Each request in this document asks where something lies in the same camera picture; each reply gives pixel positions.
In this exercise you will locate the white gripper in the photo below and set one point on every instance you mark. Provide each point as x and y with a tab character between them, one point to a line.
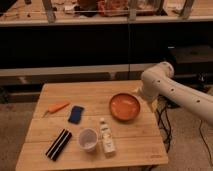
138	92

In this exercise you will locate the orange ceramic bowl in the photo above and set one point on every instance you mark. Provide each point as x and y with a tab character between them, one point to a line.
124	107

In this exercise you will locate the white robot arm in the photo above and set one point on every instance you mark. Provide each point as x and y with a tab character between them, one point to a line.
157	80

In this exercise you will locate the wooden folding table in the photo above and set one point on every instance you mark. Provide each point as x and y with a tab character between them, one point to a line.
138	143

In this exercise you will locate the white plastic bottle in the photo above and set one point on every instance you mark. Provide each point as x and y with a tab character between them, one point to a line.
107	138

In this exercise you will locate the black box on right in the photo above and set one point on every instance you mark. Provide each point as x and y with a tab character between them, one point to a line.
192	58

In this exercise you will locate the blue rectangular sponge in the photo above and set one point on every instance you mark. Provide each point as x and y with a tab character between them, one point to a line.
75	115

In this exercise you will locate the clear plastic cup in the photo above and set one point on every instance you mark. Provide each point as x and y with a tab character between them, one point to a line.
88	139

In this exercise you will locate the orange clutter on shelf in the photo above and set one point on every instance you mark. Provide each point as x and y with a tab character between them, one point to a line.
103	7

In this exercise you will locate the long wooden shelf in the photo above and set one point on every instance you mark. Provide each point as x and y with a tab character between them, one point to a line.
14	13

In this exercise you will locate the orange handled tool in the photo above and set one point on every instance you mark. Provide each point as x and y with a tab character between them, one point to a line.
55	107

